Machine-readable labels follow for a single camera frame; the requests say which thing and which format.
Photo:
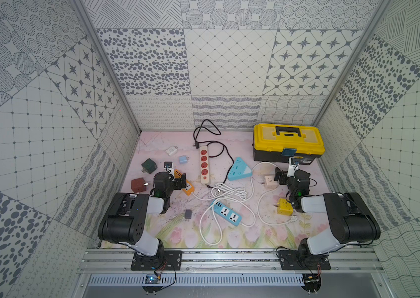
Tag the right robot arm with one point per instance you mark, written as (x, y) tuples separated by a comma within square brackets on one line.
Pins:
[(350, 220)]

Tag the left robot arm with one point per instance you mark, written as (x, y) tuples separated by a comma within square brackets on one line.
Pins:
[(124, 221)]

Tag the blue power strip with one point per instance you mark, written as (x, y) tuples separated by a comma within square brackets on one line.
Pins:
[(226, 213)]

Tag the yellow plug adapter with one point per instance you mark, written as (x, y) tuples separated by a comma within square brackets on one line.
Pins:
[(284, 207)]

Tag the yellow black toolbox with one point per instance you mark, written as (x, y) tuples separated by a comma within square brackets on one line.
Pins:
[(299, 145)]

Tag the white USB charger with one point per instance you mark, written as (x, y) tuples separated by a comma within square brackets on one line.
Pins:
[(171, 150)]

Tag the dark grey plug adapter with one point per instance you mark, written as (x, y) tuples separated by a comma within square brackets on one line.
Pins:
[(188, 214)]

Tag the aluminium rail frame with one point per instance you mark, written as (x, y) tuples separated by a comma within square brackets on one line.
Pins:
[(266, 260)]

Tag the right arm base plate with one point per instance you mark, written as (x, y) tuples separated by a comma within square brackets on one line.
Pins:
[(292, 260)]

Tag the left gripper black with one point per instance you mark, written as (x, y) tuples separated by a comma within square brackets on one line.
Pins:
[(176, 180)]

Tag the teal power strip base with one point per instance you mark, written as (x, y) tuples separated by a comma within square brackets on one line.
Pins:
[(239, 170)]

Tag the pink deer cube socket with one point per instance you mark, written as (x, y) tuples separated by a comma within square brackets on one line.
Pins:
[(270, 183)]

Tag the green dragon cube socket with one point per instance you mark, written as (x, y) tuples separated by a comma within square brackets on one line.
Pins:
[(149, 166)]

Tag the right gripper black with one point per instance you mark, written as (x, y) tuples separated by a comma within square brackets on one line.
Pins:
[(284, 176)]

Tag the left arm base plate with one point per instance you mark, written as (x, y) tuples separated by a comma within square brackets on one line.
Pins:
[(168, 259)]

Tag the dark red cube socket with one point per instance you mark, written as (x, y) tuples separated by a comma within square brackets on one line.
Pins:
[(139, 185)]

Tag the light blue USB charger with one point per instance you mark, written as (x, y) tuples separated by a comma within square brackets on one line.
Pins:
[(183, 160)]

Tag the orange power strip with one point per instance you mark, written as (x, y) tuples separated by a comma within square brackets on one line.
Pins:
[(182, 183)]

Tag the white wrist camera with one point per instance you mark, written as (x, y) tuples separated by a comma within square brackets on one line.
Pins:
[(293, 165)]

